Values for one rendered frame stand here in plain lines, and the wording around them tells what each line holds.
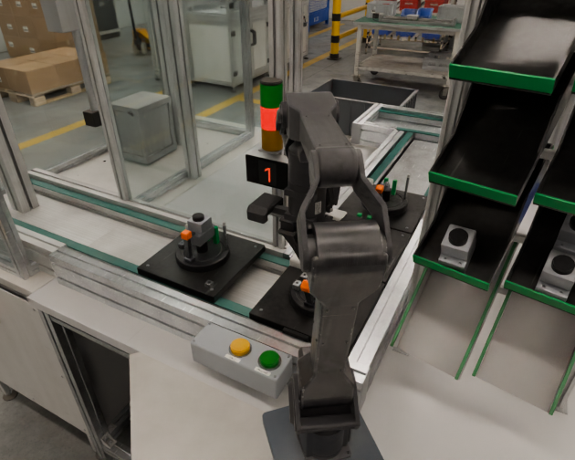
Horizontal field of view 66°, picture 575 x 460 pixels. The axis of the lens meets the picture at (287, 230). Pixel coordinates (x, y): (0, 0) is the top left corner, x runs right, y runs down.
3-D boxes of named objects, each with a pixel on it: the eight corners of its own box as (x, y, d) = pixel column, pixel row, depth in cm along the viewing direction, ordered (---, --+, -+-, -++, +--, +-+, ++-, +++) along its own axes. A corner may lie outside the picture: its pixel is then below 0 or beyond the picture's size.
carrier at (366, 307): (349, 358, 91) (353, 313, 84) (248, 318, 101) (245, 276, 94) (384, 289, 109) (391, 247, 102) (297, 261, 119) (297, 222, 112)
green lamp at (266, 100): (276, 109, 96) (276, 87, 93) (256, 107, 98) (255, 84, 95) (287, 103, 100) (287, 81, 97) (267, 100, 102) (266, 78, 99)
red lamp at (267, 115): (276, 132, 99) (276, 110, 96) (256, 128, 101) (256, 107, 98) (287, 125, 102) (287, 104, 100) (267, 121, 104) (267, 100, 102)
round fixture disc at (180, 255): (209, 278, 109) (208, 272, 108) (164, 262, 115) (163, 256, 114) (240, 249, 120) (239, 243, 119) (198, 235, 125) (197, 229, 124)
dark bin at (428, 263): (487, 292, 73) (492, 269, 67) (412, 262, 79) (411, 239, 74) (546, 172, 83) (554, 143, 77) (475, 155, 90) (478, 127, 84)
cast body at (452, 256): (464, 277, 75) (465, 255, 69) (437, 268, 77) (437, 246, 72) (479, 238, 78) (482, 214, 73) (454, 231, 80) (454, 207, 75)
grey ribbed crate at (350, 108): (395, 144, 271) (401, 108, 259) (304, 128, 296) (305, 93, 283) (413, 123, 303) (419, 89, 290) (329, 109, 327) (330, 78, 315)
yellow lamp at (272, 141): (277, 152, 102) (276, 132, 99) (257, 149, 103) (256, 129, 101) (287, 145, 105) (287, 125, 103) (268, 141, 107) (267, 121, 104)
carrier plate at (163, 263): (214, 303, 105) (214, 297, 104) (138, 273, 114) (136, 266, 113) (266, 250, 123) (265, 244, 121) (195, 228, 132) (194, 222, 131)
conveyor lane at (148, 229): (347, 383, 97) (350, 352, 91) (76, 271, 129) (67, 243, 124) (386, 304, 118) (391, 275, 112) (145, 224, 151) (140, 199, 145)
